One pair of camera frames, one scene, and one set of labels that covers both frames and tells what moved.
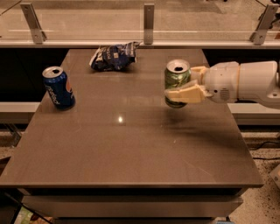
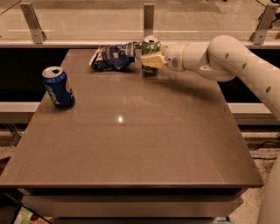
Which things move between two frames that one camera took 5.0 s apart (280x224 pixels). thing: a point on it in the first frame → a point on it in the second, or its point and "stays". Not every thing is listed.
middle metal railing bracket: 148,24 stays
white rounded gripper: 222,81 → 172,58
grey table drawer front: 134,206 stays
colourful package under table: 25,216 stays
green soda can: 178,73 → 150,45
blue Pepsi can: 59,88 stays
